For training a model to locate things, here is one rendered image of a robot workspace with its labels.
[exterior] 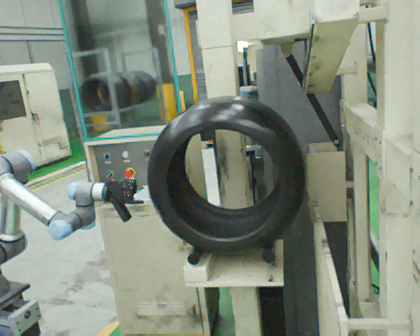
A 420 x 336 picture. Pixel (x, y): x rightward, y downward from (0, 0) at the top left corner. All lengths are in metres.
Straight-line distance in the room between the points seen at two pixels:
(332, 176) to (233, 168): 0.42
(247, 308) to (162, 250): 0.58
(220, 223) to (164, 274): 0.73
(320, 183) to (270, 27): 0.82
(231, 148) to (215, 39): 0.46
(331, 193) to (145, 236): 1.07
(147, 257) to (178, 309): 0.36
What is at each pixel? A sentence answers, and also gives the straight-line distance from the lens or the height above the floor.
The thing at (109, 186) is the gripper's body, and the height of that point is 1.17.
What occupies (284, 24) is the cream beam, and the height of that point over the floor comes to 1.67.
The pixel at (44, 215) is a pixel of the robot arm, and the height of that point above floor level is 1.11.
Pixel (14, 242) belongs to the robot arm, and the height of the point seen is 0.92.
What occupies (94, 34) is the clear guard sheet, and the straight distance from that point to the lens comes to 2.20.
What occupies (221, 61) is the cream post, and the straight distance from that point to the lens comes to 1.72.
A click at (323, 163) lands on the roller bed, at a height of 1.15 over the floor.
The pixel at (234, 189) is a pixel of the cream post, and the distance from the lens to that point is 1.80.
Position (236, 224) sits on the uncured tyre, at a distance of 1.74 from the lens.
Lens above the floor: 1.59
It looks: 14 degrees down
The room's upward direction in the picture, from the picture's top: 7 degrees counter-clockwise
